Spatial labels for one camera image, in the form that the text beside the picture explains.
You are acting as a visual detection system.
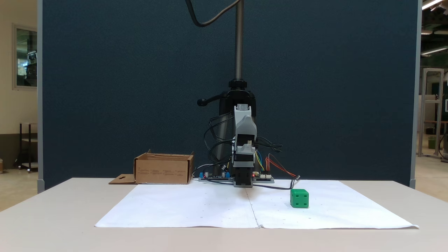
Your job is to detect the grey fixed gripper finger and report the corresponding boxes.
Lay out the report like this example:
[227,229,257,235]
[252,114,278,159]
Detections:
[235,117,257,136]

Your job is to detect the green die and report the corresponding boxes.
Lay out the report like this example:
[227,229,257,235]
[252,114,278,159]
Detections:
[290,189,309,209]

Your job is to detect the grey circuit board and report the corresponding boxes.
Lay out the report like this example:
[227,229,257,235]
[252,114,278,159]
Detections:
[252,172,275,183]

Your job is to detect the blue circuit board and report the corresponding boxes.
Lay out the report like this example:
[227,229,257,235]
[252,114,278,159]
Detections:
[198,171,232,182]

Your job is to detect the brown cardboard box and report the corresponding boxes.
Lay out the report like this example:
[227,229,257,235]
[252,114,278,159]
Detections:
[109,149,195,185]

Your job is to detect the white paper sheet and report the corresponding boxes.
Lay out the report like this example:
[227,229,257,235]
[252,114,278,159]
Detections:
[94,182,260,229]
[246,180,419,230]

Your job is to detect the dark blue partition panel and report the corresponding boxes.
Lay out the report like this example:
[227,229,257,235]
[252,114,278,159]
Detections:
[37,0,420,191]

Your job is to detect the dark shelf cart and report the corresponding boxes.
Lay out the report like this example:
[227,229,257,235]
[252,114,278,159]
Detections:
[15,122,38,173]

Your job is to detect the black gripper servo cable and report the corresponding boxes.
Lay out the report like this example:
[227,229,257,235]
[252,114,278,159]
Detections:
[257,136,283,153]

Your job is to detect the black forearm servo cable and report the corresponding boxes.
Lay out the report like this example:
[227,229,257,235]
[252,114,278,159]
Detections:
[209,112,235,142]

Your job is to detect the black shoulder servo cable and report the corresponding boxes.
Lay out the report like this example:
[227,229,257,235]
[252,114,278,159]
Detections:
[204,138,235,172]

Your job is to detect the orange jumper wires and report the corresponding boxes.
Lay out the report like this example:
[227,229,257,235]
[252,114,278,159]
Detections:
[265,153,297,177]

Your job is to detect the grey power cable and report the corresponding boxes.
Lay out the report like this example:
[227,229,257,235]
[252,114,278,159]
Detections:
[192,163,210,177]

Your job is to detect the black cable with orange connector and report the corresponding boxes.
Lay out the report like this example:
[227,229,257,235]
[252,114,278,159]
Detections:
[252,175,301,190]

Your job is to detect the black camera stand with pole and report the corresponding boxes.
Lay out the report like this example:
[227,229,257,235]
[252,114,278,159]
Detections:
[197,0,257,172]

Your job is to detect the black camera cable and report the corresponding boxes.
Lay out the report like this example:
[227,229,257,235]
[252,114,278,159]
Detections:
[185,0,243,27]

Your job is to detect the aluminium profile frame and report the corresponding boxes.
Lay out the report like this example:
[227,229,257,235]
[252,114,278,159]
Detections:
[418,68,445,159]

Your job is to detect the framed wall window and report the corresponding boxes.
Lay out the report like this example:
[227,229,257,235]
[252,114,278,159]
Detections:
[13,24,38,91]

